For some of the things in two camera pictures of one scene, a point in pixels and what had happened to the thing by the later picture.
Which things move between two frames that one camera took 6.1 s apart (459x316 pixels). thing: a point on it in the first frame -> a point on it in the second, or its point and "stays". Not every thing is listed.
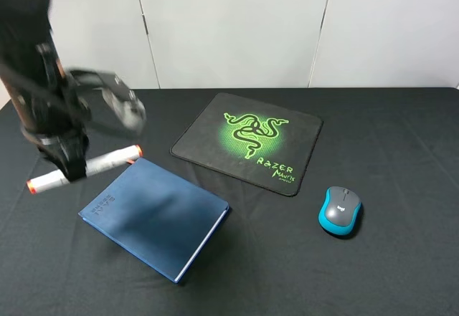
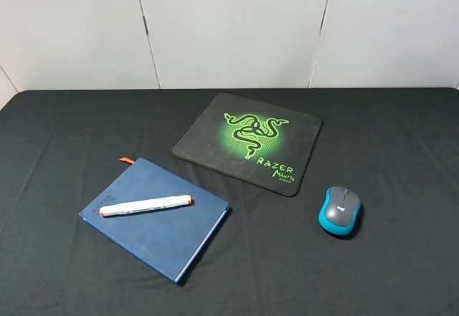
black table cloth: (270, 255) stays
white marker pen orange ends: (92, 165) -> (147, 204)
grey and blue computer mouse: (340, 211) stays
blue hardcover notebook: (160, 218) stays
